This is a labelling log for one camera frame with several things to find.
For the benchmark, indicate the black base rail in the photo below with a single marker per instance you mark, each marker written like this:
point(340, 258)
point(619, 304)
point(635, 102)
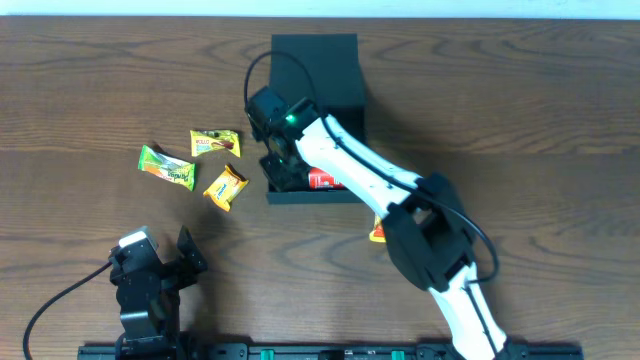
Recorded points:
point(424, 351)

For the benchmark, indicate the green Pandan snack packet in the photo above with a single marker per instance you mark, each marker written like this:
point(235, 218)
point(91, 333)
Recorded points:
point(171, 169)

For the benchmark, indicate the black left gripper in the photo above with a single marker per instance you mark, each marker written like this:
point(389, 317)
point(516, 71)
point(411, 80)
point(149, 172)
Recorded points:
point(194, 260)

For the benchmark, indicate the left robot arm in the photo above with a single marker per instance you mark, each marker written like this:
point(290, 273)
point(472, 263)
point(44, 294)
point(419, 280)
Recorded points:
point(152, 330)

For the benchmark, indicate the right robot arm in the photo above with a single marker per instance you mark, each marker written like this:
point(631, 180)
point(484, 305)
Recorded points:
point(428, 235)

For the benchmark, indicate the dark green open box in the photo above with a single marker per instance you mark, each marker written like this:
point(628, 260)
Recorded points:
point(333, 63)

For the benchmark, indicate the red Pringles can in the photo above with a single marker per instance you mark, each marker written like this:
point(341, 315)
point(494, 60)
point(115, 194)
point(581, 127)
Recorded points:
point(321, 180)

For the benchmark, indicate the yellow Apollo cake packet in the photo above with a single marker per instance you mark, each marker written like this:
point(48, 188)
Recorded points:
point(204, 141)

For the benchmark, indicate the orange Le-mond biscuit packet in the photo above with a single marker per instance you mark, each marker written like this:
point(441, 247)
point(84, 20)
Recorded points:
point(226, 188)

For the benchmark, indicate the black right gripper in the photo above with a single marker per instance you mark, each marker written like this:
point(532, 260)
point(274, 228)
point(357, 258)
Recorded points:
point(277, 181)

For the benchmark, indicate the yellow orange snack packet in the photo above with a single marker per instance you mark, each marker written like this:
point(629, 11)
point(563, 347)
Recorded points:
point(377, 234)

